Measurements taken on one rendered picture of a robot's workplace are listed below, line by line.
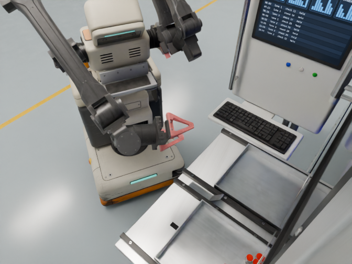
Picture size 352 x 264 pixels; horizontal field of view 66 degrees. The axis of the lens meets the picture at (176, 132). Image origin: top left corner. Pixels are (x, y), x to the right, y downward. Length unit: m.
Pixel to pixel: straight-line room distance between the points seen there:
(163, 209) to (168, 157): 0.90
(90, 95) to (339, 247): 0.61
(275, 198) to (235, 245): 0.25
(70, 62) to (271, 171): 0.85
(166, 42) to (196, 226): 0.72
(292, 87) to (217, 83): 1.65
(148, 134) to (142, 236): 0.43
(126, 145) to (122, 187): 1.24
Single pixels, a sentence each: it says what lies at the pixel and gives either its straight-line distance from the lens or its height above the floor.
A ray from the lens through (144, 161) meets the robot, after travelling 1.91.
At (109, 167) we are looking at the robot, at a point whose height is 0.28.
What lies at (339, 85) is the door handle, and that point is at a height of 1.46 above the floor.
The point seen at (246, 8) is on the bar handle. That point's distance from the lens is 1.27.
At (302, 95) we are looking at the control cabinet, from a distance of 1.41.
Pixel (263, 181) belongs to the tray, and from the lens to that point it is 1.16.
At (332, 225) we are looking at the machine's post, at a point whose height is 1.67.
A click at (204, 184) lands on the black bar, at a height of 0.90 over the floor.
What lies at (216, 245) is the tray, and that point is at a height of 0.88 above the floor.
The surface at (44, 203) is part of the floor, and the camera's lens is 2.26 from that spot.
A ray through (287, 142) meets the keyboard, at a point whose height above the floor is 0.83.
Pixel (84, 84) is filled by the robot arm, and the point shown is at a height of 1.41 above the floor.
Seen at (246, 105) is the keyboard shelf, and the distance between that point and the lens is 1.56.
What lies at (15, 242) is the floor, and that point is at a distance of 2.20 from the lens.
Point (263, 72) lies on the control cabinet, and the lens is 1.43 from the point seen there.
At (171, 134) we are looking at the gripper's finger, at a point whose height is 1.31.
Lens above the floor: 1.82
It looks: 48 degrees down
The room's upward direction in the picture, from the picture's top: straight up
